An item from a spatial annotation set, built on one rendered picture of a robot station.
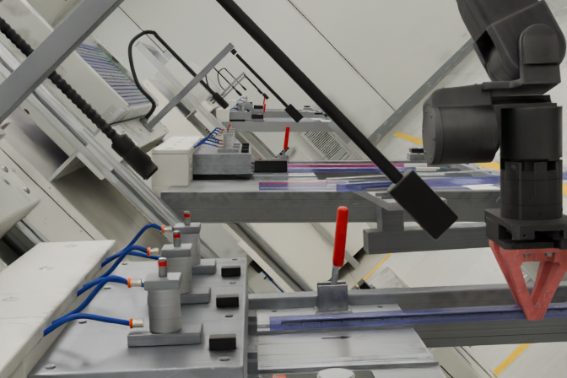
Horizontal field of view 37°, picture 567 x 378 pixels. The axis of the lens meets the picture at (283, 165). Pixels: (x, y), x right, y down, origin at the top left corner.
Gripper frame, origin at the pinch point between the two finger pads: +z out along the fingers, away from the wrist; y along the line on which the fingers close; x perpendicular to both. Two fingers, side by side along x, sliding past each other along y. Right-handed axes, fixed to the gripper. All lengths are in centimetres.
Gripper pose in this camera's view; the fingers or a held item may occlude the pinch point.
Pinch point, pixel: (531, 309)
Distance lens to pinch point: 86.9
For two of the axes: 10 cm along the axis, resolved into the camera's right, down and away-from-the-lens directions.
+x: 10.0, -0.4, 0.3
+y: 0.3, 1.0, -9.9
